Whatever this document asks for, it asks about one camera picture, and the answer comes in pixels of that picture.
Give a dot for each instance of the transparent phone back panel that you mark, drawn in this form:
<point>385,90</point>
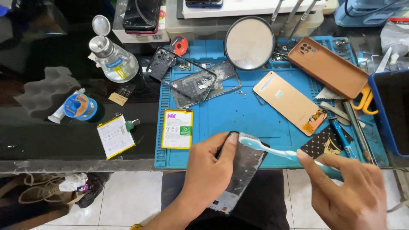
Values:
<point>211,84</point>

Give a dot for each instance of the blue plastic device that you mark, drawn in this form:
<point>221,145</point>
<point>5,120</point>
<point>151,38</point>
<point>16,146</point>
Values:
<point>364,12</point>

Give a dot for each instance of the yellow wristband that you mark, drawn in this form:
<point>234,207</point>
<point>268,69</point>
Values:
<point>136,227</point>

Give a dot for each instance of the blue silicone repair mat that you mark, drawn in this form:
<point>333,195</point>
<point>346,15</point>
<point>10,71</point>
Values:
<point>242,108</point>

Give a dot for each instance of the black phone midframe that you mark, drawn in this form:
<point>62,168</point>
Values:
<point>174,72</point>

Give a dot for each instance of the round magnifier mirror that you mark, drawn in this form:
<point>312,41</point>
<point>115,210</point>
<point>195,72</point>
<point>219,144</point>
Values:
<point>249,43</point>

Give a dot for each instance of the blue plastic tray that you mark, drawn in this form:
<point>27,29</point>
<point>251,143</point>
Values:
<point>391,111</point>

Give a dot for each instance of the black phone frame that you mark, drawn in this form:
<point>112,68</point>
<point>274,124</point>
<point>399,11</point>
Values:
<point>242,172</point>

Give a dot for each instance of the white cardboard box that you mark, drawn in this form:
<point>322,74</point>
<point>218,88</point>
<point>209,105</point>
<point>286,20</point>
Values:
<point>140,33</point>

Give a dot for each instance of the white glue tube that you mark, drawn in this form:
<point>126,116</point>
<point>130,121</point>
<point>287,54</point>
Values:
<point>59,113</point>

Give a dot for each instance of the stack of black phones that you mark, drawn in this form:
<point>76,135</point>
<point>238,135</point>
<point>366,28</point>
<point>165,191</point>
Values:
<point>141,16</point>

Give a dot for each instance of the metal spudger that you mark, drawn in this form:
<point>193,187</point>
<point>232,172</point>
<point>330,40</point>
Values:
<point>335,110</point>

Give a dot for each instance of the gold phone back cover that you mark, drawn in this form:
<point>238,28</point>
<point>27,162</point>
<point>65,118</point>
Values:
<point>289,102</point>

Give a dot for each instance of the red solder wick roll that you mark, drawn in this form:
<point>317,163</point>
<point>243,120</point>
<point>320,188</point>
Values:
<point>179,45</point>

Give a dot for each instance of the pile of small screws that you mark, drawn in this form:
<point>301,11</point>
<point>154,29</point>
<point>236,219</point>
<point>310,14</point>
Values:
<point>240,93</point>

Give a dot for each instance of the light blue toothbrush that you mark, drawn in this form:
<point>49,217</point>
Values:
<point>281,153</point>

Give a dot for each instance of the brown phone case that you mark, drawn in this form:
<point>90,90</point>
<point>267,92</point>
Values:
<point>329,68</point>

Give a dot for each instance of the beige shoes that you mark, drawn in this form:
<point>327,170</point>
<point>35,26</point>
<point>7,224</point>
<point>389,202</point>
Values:
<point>41,188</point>

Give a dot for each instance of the person's left hand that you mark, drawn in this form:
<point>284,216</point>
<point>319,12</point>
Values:
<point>206,163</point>

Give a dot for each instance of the grey foam block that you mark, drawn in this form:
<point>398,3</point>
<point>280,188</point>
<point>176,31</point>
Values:
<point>44,91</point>

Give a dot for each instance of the small brown card label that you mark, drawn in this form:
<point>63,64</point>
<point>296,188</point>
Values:
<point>117,97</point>

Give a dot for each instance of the person's right hand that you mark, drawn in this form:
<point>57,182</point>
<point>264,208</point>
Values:
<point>348,195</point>

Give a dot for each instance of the glass alcohol pump bottle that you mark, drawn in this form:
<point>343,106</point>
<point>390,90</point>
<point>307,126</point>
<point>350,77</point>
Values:
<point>111,54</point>

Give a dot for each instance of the white phone battery yellow edge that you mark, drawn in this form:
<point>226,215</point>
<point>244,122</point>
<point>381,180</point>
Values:
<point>177,128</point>
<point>115,136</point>

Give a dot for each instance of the person's dark trousers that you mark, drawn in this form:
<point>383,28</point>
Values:
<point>255,204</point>

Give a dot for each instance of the clear plastic bag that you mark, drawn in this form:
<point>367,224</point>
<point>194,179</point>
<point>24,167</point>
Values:
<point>395,36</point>

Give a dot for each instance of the metal tweezers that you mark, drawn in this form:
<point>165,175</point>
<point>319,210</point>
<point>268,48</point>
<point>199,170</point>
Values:
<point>359,131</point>

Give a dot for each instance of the black gold patterned card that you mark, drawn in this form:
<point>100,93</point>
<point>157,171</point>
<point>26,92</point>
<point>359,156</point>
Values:
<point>324,142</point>

